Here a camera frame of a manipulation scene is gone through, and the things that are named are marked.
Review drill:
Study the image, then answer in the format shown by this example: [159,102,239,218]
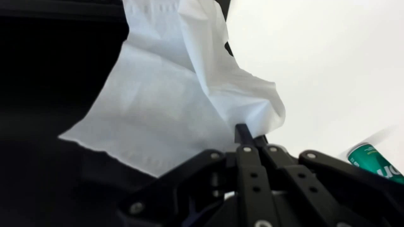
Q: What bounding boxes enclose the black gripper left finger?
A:
[118,122,279,227]

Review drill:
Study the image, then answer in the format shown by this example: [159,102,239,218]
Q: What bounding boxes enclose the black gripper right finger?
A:
[256,133,404,227]

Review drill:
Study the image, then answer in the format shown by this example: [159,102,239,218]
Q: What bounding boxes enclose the white paper napkin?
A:
[57,0,287,179]

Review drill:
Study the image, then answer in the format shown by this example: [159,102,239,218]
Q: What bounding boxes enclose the black laptop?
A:
[0,0,237,227]

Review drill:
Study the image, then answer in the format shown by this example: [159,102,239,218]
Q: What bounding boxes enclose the green can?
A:
[346,142,404,185]

